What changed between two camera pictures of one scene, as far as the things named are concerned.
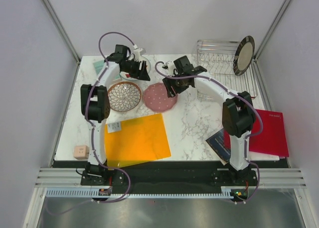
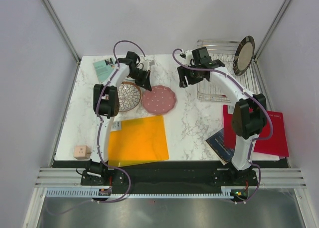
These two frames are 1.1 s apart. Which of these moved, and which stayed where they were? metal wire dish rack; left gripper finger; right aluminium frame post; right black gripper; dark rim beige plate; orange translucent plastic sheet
Moved: left gripper finger; right black gripper
Stayed: orange translucent plastic sheet; dark rim beige plate; metal wire dish rack; right aluminium frame post
